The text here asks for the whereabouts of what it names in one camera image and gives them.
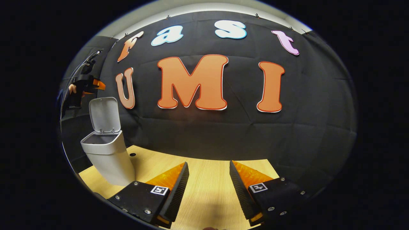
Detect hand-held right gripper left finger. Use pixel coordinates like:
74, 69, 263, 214
107, 162, 190, 228

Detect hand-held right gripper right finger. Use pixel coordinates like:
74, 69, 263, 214
229, 160, 309, 227

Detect white desktop garbage bin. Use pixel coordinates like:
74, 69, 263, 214
80, 97, 136, 187

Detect wooden desktop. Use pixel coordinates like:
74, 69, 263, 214
78, 145, 280, 230

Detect black backdrop cloth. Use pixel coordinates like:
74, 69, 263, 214
59, 11, 358, 187

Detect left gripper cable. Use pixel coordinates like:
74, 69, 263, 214
60, 50, 103, 128

